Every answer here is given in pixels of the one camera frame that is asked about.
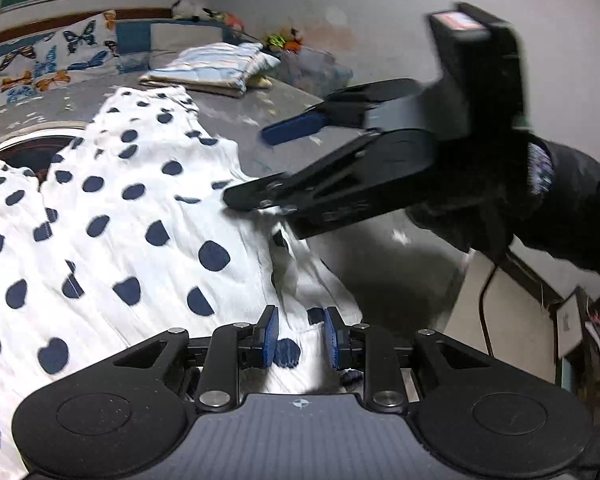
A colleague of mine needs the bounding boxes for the white polka dot garment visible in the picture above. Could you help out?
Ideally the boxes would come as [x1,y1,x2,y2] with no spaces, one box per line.
[0,85,366,480]

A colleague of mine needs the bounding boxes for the black cable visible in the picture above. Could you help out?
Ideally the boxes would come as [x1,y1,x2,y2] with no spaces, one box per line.
[478,260,501,358]

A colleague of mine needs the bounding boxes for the person's right forearm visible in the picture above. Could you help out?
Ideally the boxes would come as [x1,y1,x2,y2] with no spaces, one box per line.
[510,139,600,282]

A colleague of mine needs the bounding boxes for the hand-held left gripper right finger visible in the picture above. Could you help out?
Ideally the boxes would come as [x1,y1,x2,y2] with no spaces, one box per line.
[322,306,486,413]

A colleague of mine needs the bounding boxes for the black and white plush toy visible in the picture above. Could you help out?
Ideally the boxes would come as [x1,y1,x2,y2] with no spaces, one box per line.
[171,0,226,24]

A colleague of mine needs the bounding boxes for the beige folded garment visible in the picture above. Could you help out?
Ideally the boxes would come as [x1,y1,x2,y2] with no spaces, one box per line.
[138,73,247,100]

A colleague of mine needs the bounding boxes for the round black induction cooker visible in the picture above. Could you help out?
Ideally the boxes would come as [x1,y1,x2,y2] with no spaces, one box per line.
[0,127,83,183]

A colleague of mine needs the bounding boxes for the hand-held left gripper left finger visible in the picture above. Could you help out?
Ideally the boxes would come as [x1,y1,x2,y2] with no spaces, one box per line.
[112,305,281,413]

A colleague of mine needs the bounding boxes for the striped folded garment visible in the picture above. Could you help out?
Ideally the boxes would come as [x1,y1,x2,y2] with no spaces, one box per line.
[150,41,282,92]

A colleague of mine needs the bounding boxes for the butterfly print pillow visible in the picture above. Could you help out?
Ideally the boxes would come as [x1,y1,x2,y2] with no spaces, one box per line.
[0,9,120,108]

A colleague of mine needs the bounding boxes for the person's right hand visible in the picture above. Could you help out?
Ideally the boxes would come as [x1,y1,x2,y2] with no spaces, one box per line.
[406,160,531,262]

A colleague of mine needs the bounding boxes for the clear plastic container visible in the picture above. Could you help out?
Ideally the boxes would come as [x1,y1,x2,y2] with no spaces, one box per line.
[279,46,354,97]

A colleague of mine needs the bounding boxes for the orange green toy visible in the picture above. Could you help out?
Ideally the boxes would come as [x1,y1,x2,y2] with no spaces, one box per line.
[264,26,307,54]

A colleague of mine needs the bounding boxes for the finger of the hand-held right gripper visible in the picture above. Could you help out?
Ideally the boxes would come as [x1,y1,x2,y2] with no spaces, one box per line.
[261,78,424,147]
[222,130,439,242]

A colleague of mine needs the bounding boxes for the beige cushion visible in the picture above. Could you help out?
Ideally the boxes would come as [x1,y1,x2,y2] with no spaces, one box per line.
[114,16,261,73]

